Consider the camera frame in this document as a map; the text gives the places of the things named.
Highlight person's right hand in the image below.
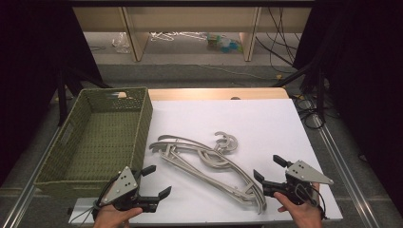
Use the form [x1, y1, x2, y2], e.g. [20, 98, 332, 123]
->
[273, 181, 324, 228]

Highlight dark curtain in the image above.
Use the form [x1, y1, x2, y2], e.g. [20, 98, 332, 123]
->
[293, 0, 403, 219]
[0, 0, 103, 188]

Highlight person's left hand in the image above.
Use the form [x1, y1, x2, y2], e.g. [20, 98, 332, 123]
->
[92, 203, 144, 228]

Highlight light wooden desk frame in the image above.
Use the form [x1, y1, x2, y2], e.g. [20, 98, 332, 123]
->
[72, 7, 313, 63]

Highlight left hand-held gripper cable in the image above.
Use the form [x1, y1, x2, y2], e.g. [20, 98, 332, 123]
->
[67, 177, 118, 227]

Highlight clear plastic bag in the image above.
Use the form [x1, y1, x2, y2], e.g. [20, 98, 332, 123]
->
[111, 31, 131, 54]

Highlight black metal stand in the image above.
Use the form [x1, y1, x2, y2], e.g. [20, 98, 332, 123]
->
[56, 65, 112, 127]
[272, 60, 327, 123]

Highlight thin floor cable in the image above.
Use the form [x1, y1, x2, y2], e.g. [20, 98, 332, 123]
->
[196, 64, 279, 80]

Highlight white table sheet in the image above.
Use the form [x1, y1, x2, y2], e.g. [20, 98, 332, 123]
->
[67, 98, 344, 226]

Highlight black coiled floor cables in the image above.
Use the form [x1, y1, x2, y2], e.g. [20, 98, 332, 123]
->
[293, 93, 327, 130]

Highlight green woven basket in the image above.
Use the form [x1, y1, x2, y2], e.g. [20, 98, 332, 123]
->
[32, 86, 154, 199]

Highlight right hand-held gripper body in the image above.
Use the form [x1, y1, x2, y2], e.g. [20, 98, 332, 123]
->
[261, 159, 335, 207]

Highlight colourful plastic toys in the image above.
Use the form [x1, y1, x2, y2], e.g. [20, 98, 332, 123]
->
[206, 32, 243, 54]

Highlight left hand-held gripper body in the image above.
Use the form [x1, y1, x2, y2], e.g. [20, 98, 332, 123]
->
[100, 165, 160, 213]

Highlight right hand-held gripper cable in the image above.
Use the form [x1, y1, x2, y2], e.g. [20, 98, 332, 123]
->
[294, 182, 327, 221]

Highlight white hangers bundle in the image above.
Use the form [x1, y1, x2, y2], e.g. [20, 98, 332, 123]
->
[149, 30, 208, 43]

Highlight black hanging cables bundle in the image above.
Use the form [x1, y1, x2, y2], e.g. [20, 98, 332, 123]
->
[255, 7, 302, 66]

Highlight hand-held gripper cable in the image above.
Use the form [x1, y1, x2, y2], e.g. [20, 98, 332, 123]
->
[294, 182, 327, 221]
[67, 177, 118, 227]

